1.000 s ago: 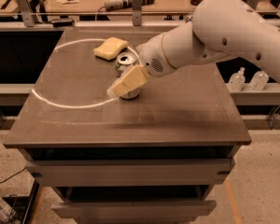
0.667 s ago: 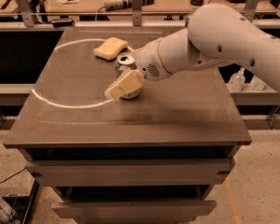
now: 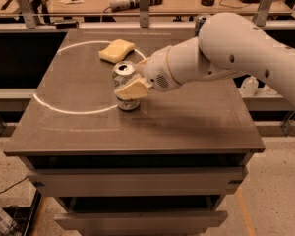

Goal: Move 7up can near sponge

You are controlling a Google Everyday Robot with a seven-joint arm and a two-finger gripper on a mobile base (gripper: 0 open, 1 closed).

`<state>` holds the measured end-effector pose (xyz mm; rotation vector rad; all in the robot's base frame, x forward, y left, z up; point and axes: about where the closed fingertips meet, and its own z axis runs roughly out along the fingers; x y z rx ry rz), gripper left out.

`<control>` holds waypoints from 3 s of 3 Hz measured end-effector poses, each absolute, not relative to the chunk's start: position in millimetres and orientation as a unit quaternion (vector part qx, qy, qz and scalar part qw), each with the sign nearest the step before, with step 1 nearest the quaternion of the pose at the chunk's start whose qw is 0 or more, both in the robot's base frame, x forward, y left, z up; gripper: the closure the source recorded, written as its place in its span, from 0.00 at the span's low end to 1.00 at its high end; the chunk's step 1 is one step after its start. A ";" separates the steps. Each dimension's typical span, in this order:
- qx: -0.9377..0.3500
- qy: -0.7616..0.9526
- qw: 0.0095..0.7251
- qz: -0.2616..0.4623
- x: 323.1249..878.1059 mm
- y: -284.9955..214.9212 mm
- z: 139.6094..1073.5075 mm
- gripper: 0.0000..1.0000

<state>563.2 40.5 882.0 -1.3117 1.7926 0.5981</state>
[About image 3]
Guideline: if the blue silver energy drink can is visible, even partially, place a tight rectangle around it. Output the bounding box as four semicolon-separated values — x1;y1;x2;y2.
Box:
195;14;210;36

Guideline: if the upper grey drawer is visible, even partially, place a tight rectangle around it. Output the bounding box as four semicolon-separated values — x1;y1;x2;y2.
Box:
28;167;247;197

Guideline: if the white power strip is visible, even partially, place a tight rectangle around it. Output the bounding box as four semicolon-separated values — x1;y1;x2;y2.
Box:
110;0;163;12

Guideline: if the black floor cable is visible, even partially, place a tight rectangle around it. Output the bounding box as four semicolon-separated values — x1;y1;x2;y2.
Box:
0;176;29;199

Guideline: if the metal rail bracket left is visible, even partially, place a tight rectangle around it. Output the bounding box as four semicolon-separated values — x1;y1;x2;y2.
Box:
16;0;37;29

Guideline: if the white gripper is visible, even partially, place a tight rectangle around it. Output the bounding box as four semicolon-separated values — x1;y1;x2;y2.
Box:
114;46;180;100

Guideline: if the lower grey drawer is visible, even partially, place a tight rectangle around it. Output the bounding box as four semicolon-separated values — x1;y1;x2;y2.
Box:
54;210;228;236

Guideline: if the metal rail bracket right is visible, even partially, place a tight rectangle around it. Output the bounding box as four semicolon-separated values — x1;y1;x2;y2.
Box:
253;0;274;27

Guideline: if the grey drawer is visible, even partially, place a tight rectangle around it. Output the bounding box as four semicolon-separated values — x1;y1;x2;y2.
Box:
54;210;228;236
28;167;247;197

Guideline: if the green white 7up can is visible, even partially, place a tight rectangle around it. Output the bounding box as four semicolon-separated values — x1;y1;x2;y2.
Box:
112;61;140;111

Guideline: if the yellow sponge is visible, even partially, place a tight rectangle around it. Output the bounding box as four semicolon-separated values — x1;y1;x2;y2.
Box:
98;39;135;64

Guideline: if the metal rail bracket middle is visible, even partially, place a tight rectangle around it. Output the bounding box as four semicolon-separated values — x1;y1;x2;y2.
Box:
140;0;149;28

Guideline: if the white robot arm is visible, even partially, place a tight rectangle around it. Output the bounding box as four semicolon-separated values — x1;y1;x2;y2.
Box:
114;13;295;106

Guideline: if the grey drawer cabinet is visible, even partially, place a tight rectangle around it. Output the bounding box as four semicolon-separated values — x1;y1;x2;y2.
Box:
3;28;266;236

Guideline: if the metal rail bracket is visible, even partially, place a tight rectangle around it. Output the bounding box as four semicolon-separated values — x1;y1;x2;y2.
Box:
140;0;149;28
253;0;274;27
16;0;37;29

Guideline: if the black box on floor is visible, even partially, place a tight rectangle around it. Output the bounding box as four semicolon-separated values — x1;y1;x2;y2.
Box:
0;192;41;236

